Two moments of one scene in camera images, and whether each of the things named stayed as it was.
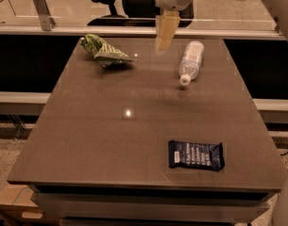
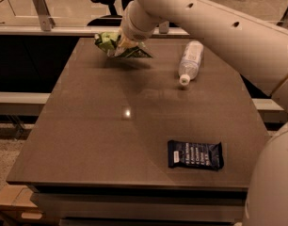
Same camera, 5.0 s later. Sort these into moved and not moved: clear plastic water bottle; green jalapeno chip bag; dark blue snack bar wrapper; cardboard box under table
Moved: green jalapeno chip bag
Not moved: cardboard box under table; dark blue snack bar wrapper; clear plastic water bottle
